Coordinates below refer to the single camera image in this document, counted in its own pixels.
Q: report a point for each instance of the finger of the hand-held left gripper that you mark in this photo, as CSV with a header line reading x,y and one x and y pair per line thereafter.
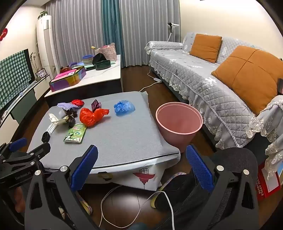
x,y
41,151
18,143

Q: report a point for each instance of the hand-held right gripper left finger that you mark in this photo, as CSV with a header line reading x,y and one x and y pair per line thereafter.
x,y
85,168

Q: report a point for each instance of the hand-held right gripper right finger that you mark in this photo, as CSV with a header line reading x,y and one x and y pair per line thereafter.
x,y
199,170

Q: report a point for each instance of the green snack packet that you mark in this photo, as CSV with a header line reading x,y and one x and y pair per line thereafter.
x,y
75,133

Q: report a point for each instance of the pink plastic bin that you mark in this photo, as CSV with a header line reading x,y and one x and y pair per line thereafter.
x,y
176,137

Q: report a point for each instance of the dark wrapper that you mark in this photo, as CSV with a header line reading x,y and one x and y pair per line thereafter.
x,y
71,112
71,121

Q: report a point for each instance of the pale purple foam net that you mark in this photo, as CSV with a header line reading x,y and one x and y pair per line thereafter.
x,y
64,106

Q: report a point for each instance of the purple snack wrapper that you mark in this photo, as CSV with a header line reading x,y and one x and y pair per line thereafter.
x,y
96,104

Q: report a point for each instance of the blue plastic bag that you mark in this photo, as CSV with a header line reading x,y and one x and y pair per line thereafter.
x,y
123,108

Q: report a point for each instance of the person's left hand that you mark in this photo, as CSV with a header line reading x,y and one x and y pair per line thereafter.
x,y
18,199

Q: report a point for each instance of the small black object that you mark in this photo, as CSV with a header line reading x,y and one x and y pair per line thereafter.
x,y
46,136

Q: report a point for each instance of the white plastic piece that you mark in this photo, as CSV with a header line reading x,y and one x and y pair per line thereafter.
x,y
50,128

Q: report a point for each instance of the television cabinet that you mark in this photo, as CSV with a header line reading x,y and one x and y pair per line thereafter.
x,y
24,101

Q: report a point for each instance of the white printed storage box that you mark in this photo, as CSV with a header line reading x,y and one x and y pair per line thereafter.
x,y
141,177

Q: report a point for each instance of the red cardboard box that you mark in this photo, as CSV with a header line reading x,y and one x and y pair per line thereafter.
x,y
265,183

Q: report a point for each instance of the green checkered cloth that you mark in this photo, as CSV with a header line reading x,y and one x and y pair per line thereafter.
x,y
13,75

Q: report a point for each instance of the colourful gift box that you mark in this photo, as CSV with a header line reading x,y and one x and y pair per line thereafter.
x,y
66,83

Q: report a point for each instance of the black television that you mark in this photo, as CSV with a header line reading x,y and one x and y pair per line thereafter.
x,y
31,68

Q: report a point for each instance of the bamboo decoration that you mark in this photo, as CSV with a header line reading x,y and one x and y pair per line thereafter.
x,y
35,62

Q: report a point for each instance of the grey quilted sofa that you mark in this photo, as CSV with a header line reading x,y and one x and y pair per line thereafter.
x,y
199,84

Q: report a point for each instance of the white coffee table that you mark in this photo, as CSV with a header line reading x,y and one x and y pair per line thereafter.
x,y
99,77

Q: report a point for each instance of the mint green mat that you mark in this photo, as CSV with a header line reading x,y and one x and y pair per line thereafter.
x,y
88,67

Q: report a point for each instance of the white power strip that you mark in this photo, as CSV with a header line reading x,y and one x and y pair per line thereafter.
x,y
157,80

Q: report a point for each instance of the white standing air conditioner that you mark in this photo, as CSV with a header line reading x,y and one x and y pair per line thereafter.
x,y
46,44

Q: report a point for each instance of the orange cushion with cross seam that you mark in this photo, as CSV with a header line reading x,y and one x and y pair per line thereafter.
x,y
249,75

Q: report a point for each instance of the black cap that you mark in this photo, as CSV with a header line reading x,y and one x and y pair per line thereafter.
x,y
99,58

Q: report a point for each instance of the small yellow object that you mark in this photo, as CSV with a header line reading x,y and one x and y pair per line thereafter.
x,y
93,48

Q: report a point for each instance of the pink quilted bag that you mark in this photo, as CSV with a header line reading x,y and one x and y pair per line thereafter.
x,y
108,53

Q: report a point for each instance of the plain orange cushion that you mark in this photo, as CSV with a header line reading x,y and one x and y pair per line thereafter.
x,y
205,47

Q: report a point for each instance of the grey curtain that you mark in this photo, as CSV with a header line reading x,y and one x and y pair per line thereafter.
x,y
73,28
148,28

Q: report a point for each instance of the green potted plant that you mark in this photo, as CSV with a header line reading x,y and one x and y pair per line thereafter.
x,y
42,15

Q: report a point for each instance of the white floor lamp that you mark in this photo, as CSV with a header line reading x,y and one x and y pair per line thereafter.
x,y
171,28

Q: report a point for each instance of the teal curtain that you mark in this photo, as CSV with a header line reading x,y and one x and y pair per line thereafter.
x,y
111,22

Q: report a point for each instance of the small photo frame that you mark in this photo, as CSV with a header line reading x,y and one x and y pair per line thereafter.
x,y
41,73

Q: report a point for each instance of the red wall decoration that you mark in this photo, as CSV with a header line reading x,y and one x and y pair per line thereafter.
x,y
3,35

